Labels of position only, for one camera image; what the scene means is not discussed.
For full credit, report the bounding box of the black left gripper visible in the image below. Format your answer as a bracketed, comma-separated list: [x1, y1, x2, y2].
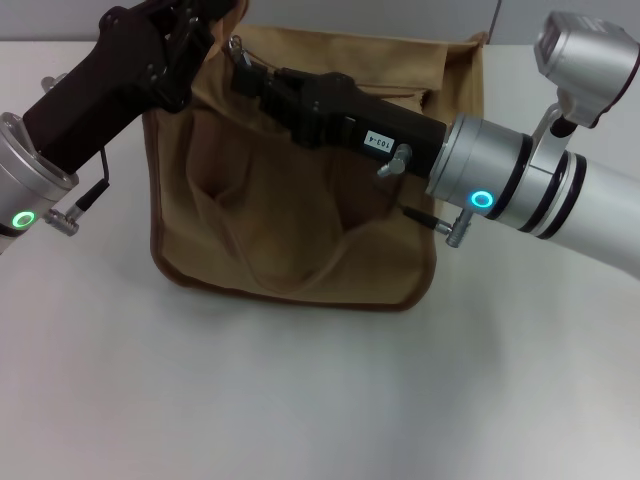
[22, 0, 240, 174]

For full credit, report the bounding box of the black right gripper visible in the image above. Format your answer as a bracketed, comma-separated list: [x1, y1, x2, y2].
[233, 64, 449, 179]

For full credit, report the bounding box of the silver metal zipper pull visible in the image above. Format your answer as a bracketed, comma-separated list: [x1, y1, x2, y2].
[227, 35, 251, 69]

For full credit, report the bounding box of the khaki canvas food bag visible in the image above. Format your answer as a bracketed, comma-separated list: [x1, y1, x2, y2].
[142, 0, 489, 314]

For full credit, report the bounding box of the right gripper cable with connectors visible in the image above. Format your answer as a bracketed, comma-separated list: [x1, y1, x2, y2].
[377, 143, 474, 247]

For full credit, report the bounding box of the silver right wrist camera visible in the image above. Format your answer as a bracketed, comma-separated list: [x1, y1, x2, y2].
[529, 10, 640, 151]

